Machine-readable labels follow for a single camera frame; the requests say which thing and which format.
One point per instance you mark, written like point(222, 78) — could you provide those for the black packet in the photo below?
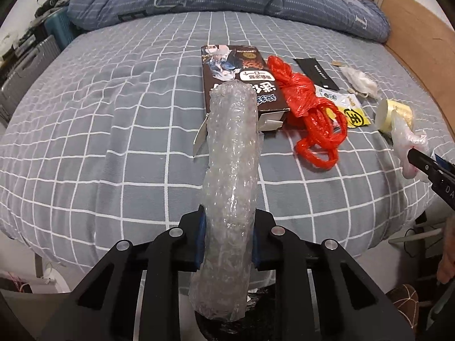
point(312, 69)

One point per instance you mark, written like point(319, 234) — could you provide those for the teal suitcase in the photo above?
point(58, 25)

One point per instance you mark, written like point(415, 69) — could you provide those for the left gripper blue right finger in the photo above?
point(256, 257)

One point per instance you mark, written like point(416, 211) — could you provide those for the grey checked bed sheet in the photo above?
point(101, 146)

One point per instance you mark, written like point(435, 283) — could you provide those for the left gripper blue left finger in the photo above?
point(201, 234)

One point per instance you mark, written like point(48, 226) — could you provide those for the yellow white snack wrapper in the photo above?
point(347, 104)

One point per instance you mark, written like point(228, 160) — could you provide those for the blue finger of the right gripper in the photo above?
point(442, 162)

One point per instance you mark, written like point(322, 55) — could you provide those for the clear bubble wrap roll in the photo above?
point(219, 289)

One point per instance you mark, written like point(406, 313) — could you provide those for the red plastic bag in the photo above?
point(324, 125)

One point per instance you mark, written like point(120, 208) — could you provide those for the person's right hand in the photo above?
point(446, 268)

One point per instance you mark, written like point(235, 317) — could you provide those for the crumpled clear plastic wrapper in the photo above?
point(360, 82)

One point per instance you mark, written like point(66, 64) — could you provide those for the wooden headboard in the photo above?
point(425, 45)

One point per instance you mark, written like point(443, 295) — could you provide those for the clutter pile on suitcases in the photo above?
point(11, 40)

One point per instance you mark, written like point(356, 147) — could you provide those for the grey suitcase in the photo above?
point(25, 74)

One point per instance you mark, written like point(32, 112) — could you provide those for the clear pink plastic wrapper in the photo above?
point(404, 139)

